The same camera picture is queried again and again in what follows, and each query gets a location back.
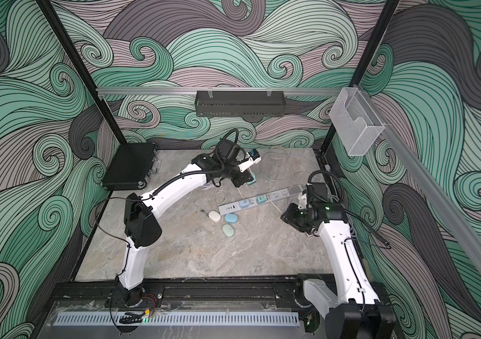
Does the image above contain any aluminium right side rail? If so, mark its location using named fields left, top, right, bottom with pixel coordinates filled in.
left=354, top=85, right=481, bottom=275

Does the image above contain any grey power strip cord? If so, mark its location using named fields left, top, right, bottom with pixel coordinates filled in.
left=324, top=162, right=358, bottom=238

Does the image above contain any green earbud case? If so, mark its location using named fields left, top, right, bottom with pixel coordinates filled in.
left=222, top=224, right=235, bottom=237

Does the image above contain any clear acrylic wall holder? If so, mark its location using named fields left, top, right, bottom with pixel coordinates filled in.
left=329, top=87, right=385, bottom=157

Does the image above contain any aluminium wall rail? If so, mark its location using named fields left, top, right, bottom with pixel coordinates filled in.
left=96, top=86, right=342, bottom=97

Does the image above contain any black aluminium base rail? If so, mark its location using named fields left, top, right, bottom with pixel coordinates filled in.
left=51, top=275, right=308, bottom=309

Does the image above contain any black carbon-pattern briefcase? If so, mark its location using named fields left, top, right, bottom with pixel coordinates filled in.
left=103, top=142, right=157, bottom=191

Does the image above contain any blue USB wall charger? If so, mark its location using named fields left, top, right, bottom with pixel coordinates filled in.
left=239, top=199, right=250, bottom=209

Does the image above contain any blue earbud case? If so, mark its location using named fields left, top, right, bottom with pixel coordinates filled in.
left=224, top=213, right=238, bottom=224

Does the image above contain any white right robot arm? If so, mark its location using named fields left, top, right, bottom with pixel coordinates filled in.
left=281, top=170, right=396, bottom=338

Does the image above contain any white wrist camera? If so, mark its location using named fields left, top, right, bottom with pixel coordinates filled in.
left=238, top=149, right=262, bottom=172
left=298, top=192, right=308, bottom=210

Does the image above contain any white power strip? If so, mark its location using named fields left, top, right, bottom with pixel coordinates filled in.
left=219, top=184, right=303, bottom=216

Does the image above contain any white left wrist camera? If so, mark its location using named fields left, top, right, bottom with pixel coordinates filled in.
left=238, top=149, right=262, bottom=172

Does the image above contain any white slotted cable duct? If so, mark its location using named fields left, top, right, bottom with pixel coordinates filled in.
left=52, top=312, right=301, bottom=327

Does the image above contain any white earbud case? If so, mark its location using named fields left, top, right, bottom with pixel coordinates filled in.
left=208, top=210, right=221, bottom=223

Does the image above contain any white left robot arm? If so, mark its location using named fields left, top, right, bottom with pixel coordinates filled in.
left=111, top=129, right=261, bottom=307

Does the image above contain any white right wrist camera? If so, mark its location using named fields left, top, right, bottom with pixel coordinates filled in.
left=298, top=192, right=308, bottom=210

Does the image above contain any teal dual-port wall charger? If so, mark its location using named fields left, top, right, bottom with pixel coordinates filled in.
left=256, top=195, right=268, bottom=205

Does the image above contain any black perforated wall tray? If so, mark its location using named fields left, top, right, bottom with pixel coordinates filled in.
left=195, top=91, right=286, bottom=118

